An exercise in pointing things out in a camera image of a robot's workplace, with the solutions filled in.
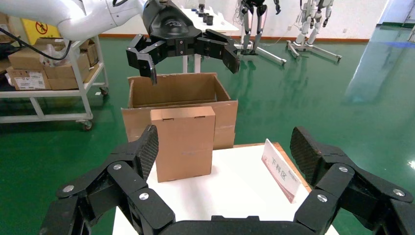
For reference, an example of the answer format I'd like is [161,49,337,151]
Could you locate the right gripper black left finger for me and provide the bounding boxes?
[39,124,176,235]

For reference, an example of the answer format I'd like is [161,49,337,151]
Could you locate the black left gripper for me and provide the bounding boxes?
[125,0,241,86]

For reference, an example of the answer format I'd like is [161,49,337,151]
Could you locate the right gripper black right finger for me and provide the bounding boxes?
[289,126,415,235]

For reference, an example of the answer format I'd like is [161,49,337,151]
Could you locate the small brown cardboard box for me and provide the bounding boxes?
[150,106,216,183]

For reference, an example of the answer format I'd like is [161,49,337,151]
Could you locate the large open cardboard box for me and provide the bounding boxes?
[121,72,239,151]

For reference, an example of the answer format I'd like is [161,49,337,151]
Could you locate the cardboard box with white label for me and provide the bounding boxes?
[6,66,52,91]

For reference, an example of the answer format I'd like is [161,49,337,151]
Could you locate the white background table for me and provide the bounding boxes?
[180,7,240,74]

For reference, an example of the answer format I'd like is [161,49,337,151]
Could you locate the white red table sign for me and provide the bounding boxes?
[261,139,302,204]

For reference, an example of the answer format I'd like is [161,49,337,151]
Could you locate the black humanoid robot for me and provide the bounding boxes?
[239,0,282,56]

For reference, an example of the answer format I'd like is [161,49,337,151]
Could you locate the black humanoid robot floor stand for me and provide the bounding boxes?
[233,40,288,67]

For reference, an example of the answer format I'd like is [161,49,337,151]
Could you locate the white wheeled shelf cart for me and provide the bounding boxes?
[0,35,110,131]

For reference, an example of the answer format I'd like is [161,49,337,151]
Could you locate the white humanoid robot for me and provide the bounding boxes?
[294,0,335,46]

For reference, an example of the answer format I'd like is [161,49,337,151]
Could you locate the clear plastic bag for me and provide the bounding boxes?
[39,44,70,68]

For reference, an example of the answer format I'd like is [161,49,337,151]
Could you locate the white humanoid robot floor stand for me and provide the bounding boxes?
[286,39,343,64]

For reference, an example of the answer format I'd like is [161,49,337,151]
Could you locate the yellow warning sign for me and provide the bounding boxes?
[21,18,62,46]

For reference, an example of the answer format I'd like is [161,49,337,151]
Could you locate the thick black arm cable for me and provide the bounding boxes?
[0,27,72,61]

